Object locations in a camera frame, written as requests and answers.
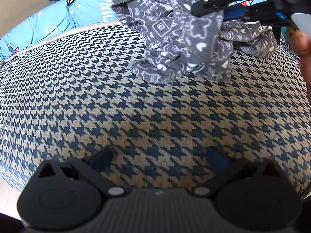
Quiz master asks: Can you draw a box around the grey printed fleece garment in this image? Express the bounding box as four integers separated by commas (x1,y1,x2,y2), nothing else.
110,0,277,83

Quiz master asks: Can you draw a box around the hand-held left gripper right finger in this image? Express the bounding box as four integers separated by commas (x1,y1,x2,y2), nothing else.
193,146,284,197

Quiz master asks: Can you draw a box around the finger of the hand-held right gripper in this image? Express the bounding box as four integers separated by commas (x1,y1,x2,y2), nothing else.
190,0,230,18
223,0,283,26

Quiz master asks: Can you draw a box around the houndstooth sofa seat cushion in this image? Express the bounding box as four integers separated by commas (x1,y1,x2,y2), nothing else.
0,21,311,199

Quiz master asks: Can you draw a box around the person's right hand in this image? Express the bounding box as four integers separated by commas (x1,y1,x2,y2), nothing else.
290,30,311,89

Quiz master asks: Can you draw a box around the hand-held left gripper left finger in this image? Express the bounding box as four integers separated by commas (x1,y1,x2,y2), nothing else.
36,147,132,199

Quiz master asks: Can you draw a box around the blue printed sofa cover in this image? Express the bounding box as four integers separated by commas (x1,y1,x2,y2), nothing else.
0,0,122,62

